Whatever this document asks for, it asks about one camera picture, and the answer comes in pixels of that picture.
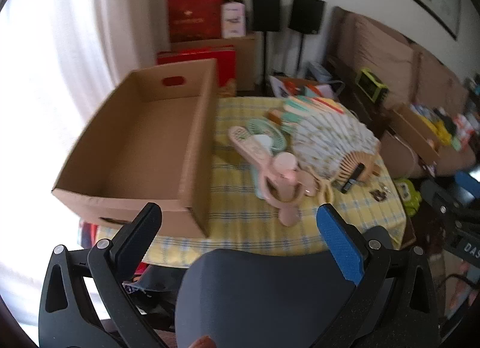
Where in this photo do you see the yellow plaid tablecloth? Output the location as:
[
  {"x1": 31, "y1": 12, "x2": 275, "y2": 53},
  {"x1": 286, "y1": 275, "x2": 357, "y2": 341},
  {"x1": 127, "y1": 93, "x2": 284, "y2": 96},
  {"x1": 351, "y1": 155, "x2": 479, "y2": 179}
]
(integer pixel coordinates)
[{"x1": 144, "y1": 96, "x2": 407, "y2": 268}]

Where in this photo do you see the black speaker stand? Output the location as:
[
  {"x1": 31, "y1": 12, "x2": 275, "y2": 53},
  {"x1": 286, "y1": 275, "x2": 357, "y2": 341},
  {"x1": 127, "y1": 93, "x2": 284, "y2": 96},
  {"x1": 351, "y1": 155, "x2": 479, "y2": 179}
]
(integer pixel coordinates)
[
  {"x1": 262, "y1": 31, "x2": 271, "y2": 94},
  {"x1": 295, "y1": 33, "x2": 305, "y2": 76}
]

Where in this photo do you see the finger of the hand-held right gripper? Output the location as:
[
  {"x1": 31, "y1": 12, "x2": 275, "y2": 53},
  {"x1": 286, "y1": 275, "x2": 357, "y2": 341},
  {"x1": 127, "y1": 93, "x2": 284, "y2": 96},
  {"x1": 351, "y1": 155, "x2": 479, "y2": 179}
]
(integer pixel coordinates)
[{"x1": 420, "y1": 171, "x2": 480, "y2": 221}]

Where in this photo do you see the white open box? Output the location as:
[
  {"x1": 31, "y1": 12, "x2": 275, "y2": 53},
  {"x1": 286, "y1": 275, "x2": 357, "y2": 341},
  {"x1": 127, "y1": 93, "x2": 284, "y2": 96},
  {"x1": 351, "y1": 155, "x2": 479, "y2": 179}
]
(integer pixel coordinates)
[{"x1": 269, "y1": 74, "x2": 346, "y2": 101}]

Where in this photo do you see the green toy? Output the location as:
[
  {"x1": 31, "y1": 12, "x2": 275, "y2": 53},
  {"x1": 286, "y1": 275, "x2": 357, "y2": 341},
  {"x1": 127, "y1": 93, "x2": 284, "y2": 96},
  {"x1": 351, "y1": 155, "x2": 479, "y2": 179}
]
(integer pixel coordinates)
[{"x1": 394, "y1": 177, "x2": 422, "y2": 217}]

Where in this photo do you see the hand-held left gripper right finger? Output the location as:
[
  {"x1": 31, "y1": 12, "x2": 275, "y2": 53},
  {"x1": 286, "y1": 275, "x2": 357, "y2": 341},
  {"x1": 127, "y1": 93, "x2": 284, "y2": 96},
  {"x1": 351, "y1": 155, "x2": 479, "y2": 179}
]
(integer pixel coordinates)
[{"x1": 311, "y1": 204, "x2": 442, "y2": 348}]

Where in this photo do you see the pink handheld fan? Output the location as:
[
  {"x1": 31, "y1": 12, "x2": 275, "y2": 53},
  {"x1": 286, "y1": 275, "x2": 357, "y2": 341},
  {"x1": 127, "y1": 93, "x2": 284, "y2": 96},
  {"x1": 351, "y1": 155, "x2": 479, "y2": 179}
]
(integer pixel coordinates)
[{"x1": 229, "y1": 126, "x2": 334, "y2": 227}]

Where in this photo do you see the red gift bag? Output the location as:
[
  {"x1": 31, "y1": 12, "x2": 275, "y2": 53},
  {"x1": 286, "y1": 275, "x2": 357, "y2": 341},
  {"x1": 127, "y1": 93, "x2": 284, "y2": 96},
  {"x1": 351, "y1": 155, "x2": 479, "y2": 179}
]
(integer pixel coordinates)
[{"x1": 167, "y1": 0, "x2": 225, "y2": 43}]

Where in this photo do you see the white curtain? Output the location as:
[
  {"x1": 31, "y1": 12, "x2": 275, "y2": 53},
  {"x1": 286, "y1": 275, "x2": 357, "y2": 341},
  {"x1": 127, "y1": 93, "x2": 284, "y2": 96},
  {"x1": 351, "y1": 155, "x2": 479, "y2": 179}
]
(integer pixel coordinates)
[{"x1": 0, "y1": 0, "x2": 177, "y2": 334}]

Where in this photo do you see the grey chair back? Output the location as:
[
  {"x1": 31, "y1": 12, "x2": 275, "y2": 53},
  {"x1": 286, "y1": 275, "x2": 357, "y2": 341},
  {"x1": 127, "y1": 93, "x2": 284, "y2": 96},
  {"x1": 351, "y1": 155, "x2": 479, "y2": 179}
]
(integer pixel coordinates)
[{"x1": 174, "y1": 248, "x2": 357, "y2": 348}]

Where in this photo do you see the red gift box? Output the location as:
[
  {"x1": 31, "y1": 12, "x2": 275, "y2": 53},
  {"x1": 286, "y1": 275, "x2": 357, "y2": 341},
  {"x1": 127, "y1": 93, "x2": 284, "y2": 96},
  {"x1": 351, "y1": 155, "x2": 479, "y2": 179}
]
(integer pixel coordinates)
[{"x1": 157, "y1": 45, "x2": 238, "y2": 98}]

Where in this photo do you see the person's left hand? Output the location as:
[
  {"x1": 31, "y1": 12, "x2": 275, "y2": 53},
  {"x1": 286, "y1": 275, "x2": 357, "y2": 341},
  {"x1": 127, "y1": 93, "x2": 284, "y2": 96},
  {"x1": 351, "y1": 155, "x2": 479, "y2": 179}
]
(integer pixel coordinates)
[{"x1": 188, "y1": 335, "x2": 219, "y2": 348}]

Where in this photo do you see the green daisy handheld fan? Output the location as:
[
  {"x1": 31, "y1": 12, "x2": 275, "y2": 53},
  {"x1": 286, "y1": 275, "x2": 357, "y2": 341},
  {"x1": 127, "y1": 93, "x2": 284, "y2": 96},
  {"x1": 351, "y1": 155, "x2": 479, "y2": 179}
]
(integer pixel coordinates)
[{"x1": 245, "y1": 117, "x2": 292, "y2": 199}]

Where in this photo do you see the green black box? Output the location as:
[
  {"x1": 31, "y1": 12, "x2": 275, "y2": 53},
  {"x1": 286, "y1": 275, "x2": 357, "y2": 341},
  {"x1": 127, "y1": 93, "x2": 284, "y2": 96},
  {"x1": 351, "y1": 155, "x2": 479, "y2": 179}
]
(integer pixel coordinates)
[{"x1": 355, "y1": 67, "x2": 389, "y2": 101}]

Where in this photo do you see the brown sofa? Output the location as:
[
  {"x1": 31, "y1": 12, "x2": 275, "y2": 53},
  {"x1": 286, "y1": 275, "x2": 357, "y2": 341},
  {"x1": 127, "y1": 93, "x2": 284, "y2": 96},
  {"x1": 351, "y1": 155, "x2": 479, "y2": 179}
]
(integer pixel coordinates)
[{"x1": 324, "y1": 6, "x2": 480, "y2": 180}]

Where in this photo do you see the tall cardboard box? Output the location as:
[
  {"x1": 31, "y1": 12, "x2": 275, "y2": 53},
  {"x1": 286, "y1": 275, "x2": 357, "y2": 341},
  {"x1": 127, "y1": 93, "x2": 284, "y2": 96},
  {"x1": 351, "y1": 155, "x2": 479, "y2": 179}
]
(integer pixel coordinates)
[{"x1": 170, "y1": 32, "x2": 259, "y2": 92}]

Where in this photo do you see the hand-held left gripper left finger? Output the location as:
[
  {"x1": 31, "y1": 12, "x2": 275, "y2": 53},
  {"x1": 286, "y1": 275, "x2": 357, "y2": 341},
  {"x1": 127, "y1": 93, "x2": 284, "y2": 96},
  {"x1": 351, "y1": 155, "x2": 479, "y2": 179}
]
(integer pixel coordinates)
[{"x1": 38, "y1": 202, "x2": 171, "y2": 348}]

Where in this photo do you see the black clip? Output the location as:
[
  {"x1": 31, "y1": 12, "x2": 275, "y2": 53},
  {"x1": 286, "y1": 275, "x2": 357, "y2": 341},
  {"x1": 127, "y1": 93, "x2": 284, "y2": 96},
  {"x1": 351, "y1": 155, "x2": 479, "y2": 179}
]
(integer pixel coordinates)
[{"x1": 342, "y1": 162, "x2": 366, "y2": 194}]

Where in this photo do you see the floral paper folding fan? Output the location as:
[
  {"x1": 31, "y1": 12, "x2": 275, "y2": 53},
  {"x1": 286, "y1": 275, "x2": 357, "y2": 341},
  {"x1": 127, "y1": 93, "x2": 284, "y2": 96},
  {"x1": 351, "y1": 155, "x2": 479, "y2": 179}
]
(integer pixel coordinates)
[{"x1": 290, "y1": 112, "x2": 381, "y2": 184}]

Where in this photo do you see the painted folding fan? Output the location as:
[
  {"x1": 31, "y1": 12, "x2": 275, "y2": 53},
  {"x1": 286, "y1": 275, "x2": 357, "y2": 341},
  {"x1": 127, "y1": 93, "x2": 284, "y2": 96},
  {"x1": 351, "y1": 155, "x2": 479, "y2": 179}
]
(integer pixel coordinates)
[{"x1": 277, "y1": 95, "x2": 346, "y2": 133}]

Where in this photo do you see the pile of colourful small things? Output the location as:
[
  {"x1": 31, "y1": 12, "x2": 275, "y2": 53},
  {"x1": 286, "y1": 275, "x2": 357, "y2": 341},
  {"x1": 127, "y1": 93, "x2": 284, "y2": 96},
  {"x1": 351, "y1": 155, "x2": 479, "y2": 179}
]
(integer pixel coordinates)
[{"x1": 412, "y1": 103, "x2": 480, "y2": 152}]

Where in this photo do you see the small cardboard tray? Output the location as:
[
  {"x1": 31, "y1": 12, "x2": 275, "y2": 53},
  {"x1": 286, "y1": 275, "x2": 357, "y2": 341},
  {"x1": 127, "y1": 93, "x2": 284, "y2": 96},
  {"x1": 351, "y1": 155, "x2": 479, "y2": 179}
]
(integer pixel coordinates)
[{"x1": 390, "y1": 104, "x2": 441, "y2": 163}]

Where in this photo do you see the black speaker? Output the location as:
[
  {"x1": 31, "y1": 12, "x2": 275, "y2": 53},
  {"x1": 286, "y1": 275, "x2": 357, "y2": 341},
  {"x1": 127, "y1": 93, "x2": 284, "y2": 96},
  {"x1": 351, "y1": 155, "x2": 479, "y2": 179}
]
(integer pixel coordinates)
[
  {"x1": 251, "y1": 0, "x2": 282, "y2": 32},
  {"x1": 288, "y1": 0, "x2": 326, "y2": 34}
]

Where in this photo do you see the white pink box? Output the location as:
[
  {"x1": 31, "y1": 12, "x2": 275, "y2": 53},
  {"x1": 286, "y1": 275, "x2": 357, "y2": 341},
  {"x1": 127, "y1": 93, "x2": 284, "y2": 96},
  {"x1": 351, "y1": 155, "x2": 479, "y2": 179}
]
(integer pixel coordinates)
[{"x1": 221, "y1": 0, "x2": 247, "y2": 38}]

